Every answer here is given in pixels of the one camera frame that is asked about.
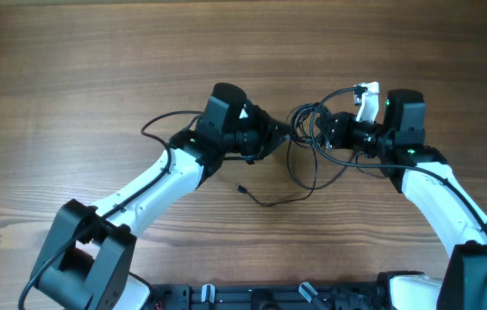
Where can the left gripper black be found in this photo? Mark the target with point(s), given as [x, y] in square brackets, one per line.
[268, 131]

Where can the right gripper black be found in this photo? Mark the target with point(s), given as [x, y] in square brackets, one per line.
[340, 137]

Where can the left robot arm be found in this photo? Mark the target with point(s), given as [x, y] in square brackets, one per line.
[85, 260]

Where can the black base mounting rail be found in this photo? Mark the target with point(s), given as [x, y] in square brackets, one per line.
[340, 296]

